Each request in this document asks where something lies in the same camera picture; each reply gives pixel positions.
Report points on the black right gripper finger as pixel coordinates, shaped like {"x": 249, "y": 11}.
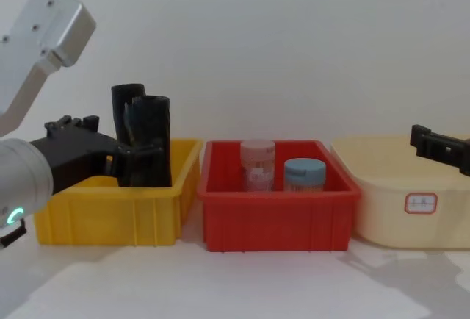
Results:
{"x": 448, "y": 157}
{"x": 422, "y": 137}

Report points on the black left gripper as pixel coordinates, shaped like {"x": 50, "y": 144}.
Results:
{"x": 73, "y": 153}

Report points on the black bag roll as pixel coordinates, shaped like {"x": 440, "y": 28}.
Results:
{"x": 123, "y": 109}
{"x": 158, "y": 128}

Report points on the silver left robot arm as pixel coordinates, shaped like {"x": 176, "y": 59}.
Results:
{"x": 22, "y": 172}

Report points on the cream plastic bin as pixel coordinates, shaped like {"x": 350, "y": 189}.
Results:
{"x": 385, "y": 172}

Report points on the white red-edged label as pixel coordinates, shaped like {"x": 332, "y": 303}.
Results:
{"x": 421, "y": 203}

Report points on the yellow plastic bin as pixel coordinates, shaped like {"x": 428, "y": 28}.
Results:
{"x": 110, "y": 216}

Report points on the clear jar with blue lid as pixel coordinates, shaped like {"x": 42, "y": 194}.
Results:
{"x": 304, "y": 175}

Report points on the clear jar with pink lid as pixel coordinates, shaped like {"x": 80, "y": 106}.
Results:
{"x": 257, "y": 164}

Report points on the red plastic bin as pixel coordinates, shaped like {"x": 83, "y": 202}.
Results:
{"x": 275, "y": 219}

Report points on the white table cloth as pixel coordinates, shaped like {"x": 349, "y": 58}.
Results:
{"x": 235, "y": 286}

